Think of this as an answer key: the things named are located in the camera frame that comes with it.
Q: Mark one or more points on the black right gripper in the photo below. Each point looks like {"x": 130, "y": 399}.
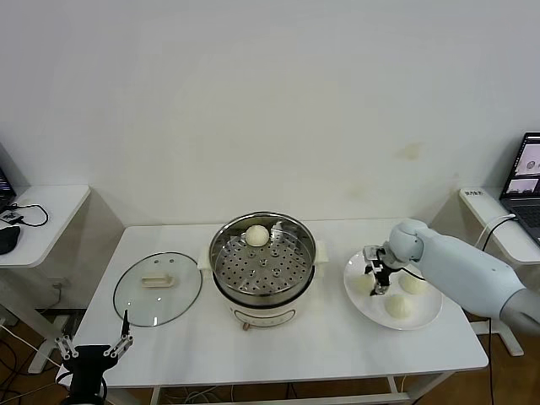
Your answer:
{"x": 383, "y": 270}

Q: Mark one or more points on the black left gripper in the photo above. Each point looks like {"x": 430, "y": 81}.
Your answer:
{"x": 86, "y": 358}

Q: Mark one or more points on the white steamed baozi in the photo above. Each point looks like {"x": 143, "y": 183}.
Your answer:
{"x": 256, "y": 235}
{"x": 362, "y": 284}
{"x": 397, "y": 306}
{"x": 415, "y": 287}

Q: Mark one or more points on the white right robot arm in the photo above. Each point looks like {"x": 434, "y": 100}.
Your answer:
{"x": 455, "y": 266}

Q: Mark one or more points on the perforated steel steamer basket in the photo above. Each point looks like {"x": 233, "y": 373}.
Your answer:
{"x": 261, "y": 274}

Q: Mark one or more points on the white round plate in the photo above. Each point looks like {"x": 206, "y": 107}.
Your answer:
{"x": 367, "y": 312}

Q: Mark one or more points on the cream electric cooker base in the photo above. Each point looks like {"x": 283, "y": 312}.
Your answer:
{"x": 261, "y": 314}

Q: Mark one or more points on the white side desk with mouse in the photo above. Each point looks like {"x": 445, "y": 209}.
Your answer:
{"x": 55, "y": 219}

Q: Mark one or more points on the black computer mouse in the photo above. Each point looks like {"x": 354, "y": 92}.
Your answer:
{"x": 8, "y": 239}

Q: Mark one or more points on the white side desk with label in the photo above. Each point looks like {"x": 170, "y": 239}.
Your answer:
{"x": 485, "y": 211}

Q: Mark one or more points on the white desk label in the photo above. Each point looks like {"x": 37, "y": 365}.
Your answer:
{"x": 473, "y": 194}

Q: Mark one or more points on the black laptop beside mouse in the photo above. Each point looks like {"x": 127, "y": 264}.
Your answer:
{"x": 4, "y": 185}

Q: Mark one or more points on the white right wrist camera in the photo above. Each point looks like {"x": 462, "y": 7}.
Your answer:
{"x": 370, "y": 253}

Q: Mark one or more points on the white wall socket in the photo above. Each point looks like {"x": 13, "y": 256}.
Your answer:
{"x": 59, "y": 283}

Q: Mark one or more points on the white table leg frame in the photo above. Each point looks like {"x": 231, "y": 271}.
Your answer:
{"x": 320, "y": 398}

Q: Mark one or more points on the grey laptop showing camera views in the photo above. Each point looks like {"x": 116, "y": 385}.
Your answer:
{"x": 527, "y": 211}

